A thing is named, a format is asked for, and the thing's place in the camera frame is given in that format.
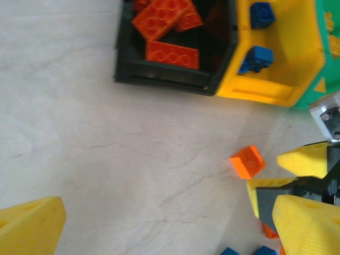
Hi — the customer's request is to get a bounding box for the small orange curved lego brick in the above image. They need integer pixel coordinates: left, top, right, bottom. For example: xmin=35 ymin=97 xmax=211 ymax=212
xmin=229 ymin=145 xmax=266 ymax=180

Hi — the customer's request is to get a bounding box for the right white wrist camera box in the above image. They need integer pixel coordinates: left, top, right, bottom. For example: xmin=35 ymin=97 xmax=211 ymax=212
xmin=309 ymin=91 xmax=340 ymax=144

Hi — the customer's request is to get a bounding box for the yellow plastic bin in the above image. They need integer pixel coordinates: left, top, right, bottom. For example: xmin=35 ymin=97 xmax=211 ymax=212
xmin=215 ymin=0 xmax=326 ymax=107

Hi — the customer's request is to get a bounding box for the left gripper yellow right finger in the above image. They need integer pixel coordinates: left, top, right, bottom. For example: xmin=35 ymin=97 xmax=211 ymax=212
xmin=273 ymin=195 xmax=340 ymax=255

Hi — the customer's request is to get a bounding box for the yellow lego brick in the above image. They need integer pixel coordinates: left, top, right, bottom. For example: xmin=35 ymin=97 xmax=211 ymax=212
xmin=323 ymin=12 xmax=336 ymax=31
xmin=329 ymin=34 xmax=340 ymax=58
xmin=314 ymin=78 xmax=327 ymax=94

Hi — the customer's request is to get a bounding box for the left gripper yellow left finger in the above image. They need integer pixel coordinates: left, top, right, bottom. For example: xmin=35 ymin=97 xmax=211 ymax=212
xmin=0 ymin=196 xmax=66 ymax=255

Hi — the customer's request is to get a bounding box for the green plastic bin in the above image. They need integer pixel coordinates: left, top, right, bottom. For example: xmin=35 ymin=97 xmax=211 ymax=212
xmin=293 ymin=0 xmax=340 ymax=111

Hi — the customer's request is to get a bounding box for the black plastic bin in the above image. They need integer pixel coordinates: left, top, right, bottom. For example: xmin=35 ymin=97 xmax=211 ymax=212
xmin=114 ymin=0 xmax=239 ymax=97

